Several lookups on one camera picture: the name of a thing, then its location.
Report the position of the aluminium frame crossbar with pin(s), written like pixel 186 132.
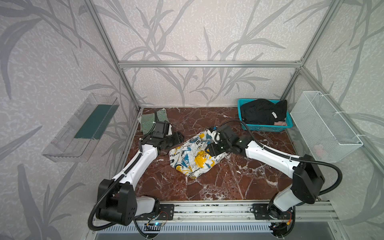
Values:
pixel 209 64

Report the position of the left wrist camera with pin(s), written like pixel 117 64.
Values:
pixel 162 130

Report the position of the teal plastic laundry basket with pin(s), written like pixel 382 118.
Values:
pixel 280 126

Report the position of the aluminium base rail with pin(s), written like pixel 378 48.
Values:
pixel 227 217

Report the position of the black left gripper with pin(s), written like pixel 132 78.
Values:
pixel 175 139

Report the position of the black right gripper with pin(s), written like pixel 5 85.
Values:
pixel 216 147

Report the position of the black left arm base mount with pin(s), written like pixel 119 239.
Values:
pixel 164 213

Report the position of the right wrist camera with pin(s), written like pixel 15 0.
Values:
pixel 223 135

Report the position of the green white striped shirt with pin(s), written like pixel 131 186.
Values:
pixel 148 121

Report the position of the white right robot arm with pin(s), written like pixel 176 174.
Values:
pixel 307 178

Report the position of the clear plastic wall tray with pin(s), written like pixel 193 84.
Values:
pixel 78 138

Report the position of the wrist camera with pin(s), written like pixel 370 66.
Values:
pixel 223 135
pixel 162 130

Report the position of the black garment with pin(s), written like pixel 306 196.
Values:
pixel 264 112

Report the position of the white wire mesh basket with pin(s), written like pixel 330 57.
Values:
pixel 325 131

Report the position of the white yellow blue printed garment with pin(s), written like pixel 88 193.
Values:
pixel 191 159

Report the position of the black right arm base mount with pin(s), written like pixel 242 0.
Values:
pixel 267 212

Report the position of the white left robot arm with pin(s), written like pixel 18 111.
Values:
pixel 117 202

